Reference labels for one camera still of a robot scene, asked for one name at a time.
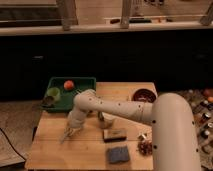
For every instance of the blue sponge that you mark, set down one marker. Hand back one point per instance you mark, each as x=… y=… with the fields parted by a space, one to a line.
x=117 y=155

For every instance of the brown pinecone clutter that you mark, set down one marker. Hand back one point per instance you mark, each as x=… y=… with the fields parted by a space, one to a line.
x=144 y=145

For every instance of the dark red bowl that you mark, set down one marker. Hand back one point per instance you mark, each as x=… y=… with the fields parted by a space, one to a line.
x=144 y=95

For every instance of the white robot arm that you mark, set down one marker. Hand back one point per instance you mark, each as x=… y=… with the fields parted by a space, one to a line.
x=174 y=139

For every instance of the light green cup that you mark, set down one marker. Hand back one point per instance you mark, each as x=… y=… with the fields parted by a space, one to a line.
x=54 y=92

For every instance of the green plastic tray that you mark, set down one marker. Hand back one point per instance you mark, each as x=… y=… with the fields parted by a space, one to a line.
x=65 y=104

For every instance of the dark small cup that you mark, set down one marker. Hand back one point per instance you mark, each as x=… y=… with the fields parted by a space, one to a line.
x=48 y=101

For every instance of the orange ball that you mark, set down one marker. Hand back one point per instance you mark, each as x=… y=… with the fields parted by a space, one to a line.
x=68 y=85

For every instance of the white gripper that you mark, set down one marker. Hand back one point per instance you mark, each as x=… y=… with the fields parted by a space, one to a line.
x=76 y=119

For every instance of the wooden block eraser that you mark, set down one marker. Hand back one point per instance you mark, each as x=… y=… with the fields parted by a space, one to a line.
x=112 y=135

